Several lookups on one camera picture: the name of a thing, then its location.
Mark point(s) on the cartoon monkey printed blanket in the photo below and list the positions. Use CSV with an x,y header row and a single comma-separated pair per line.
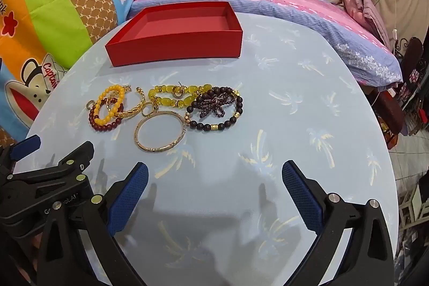
x,y
50,4

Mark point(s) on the gold hoop earring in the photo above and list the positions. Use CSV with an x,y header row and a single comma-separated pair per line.
x,y
177,92

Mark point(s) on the mauve crumpled cloth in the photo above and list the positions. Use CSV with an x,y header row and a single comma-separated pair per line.
x,y
365,4

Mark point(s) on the gold bangle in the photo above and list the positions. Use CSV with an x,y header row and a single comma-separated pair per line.
x,y
161,149

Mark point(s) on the red cardboard box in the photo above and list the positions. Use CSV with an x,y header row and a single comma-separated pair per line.
x,y
174,48

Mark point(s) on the dark wooden furniture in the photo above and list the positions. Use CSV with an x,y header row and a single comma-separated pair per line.
x,y
388,111

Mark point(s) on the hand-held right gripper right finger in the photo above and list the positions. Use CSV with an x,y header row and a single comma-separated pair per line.
x,y
301,195

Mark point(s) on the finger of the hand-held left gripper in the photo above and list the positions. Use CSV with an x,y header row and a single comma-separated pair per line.
x,y
78,155
25,146

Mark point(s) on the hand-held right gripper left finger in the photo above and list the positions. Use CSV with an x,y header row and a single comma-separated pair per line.
x,y
130,199

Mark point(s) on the white stool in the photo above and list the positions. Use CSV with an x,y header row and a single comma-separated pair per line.
x,y
410,205

